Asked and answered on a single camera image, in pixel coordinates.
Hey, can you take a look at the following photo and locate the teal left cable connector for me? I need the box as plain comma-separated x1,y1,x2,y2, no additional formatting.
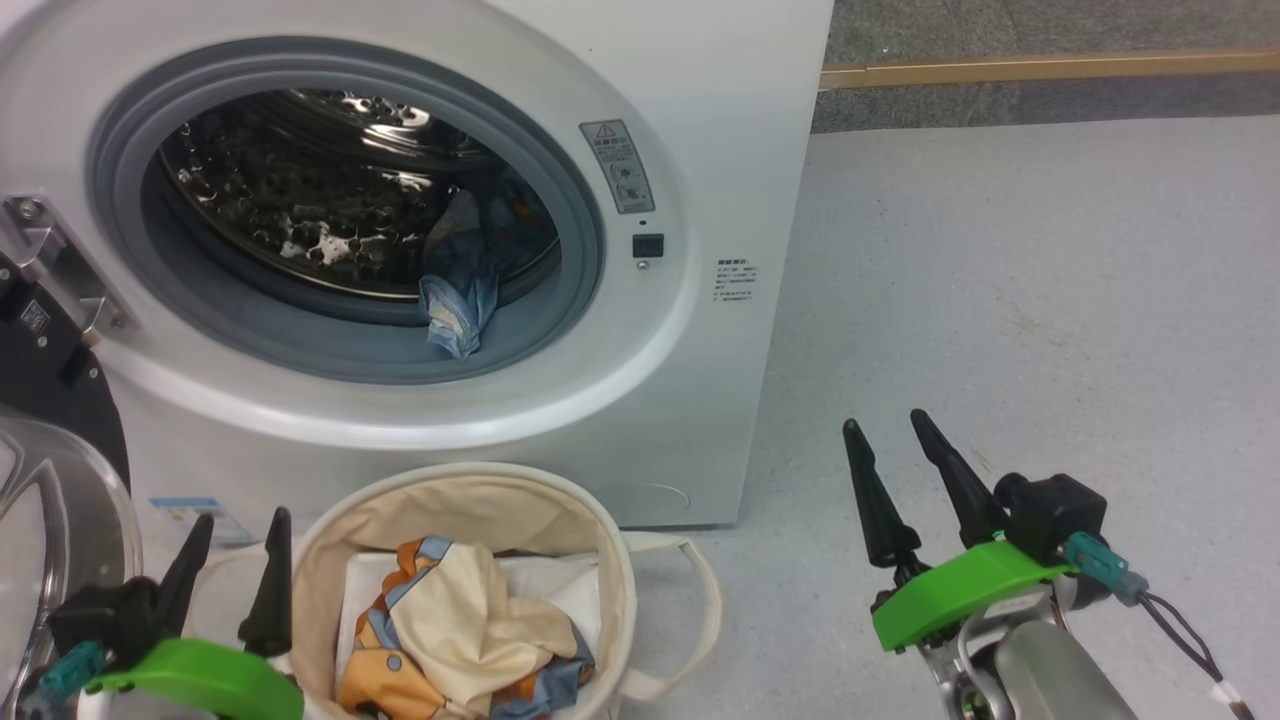
38,640,106,701

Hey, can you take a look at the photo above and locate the teal cable connector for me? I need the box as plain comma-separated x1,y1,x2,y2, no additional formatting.
1063,532,1151,606
38,640,106,701

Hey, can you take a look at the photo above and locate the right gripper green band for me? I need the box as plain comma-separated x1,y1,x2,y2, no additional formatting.
843,408,1076,720

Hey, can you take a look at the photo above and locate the grey warning sticker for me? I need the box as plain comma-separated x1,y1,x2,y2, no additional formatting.
580,120,656,214

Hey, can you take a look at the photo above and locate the blue patterned garment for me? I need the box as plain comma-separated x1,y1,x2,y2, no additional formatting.
418,185,561,359

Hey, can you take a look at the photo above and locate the thin right arm cable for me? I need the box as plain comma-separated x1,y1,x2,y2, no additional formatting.
1140,590,1256,720

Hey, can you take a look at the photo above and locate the white front-load washing machine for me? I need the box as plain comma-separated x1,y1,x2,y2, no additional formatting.
0,0,836,546

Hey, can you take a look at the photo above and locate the orange and cream garment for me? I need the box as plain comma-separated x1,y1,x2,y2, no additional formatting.
338,537,596,720

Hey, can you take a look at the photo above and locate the white folded basket liner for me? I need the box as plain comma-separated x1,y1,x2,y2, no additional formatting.
335,550,601,701

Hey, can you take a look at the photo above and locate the cream canvas laundry basket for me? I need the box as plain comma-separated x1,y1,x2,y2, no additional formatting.
190,462,723,720

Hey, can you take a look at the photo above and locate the black round glass washer door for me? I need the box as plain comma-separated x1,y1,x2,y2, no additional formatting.
0,250,141,701

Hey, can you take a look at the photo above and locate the metal door hinge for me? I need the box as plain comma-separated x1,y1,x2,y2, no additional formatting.
0,195,131,346

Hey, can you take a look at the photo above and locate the blue energy label sticker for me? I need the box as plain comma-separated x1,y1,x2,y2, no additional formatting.
150,497,256,546

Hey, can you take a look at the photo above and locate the teal right cable connector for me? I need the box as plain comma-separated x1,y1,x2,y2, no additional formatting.
1063,532,1151,606

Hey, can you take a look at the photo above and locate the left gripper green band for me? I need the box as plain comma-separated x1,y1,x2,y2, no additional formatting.
75,507,304,720

